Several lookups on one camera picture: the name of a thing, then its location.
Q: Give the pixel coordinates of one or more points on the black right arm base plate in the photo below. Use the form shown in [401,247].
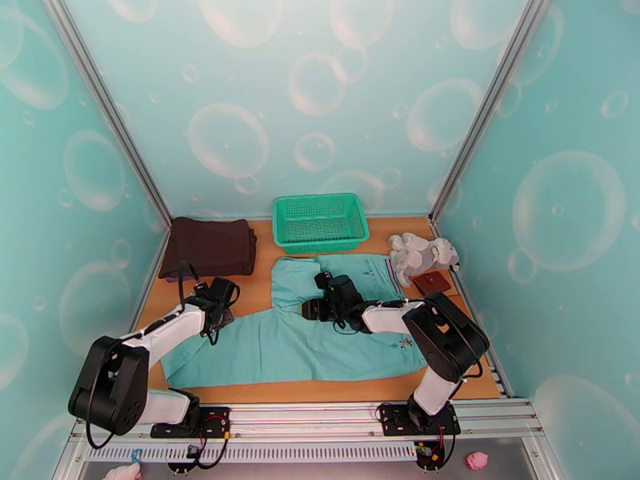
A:
[390,426]

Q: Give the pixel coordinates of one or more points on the blue clip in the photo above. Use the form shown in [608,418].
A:
[136,456]

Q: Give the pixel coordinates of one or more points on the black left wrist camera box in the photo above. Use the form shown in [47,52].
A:
[201,289]

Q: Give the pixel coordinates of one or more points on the pink plush ball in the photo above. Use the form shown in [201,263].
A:
[477,460]

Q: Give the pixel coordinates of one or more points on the dark brown folded trousers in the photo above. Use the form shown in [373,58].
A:
[210,246]

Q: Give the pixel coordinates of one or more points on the green plastic basket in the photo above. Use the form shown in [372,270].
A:
[320,221]

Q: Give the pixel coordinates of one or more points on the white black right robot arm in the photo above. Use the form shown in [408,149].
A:
[445,333]

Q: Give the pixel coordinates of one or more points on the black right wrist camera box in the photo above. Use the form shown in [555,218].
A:
[322,280]

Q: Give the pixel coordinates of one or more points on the aluminium mounting rail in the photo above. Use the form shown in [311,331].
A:
[300,418]

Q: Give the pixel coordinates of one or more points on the aluminium frame post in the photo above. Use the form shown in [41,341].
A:
[492,103]
[105,103]

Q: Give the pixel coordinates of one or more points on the pink white plush toy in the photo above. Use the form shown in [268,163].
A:
[122,473]

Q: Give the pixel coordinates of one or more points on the grey plush toy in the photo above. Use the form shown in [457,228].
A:
[420,253]

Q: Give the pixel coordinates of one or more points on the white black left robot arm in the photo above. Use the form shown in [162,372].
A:
[165,323]

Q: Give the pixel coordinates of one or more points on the aluminium side rail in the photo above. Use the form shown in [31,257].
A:
[501,381]

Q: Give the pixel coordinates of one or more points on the dark brown leather wallet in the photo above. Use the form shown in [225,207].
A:
[431,284]

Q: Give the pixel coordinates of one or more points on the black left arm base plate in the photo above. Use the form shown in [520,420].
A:
[165,432]

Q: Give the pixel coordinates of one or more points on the teal trousers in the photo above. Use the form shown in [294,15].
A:
[280,348]

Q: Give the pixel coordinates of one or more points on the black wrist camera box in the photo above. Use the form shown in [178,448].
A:
[201,289]
[322,280]

